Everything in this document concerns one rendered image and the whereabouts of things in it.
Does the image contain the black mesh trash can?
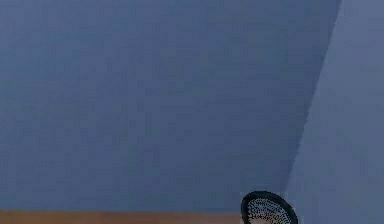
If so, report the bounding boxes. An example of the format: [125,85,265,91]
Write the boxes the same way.
[240,190,299,224]

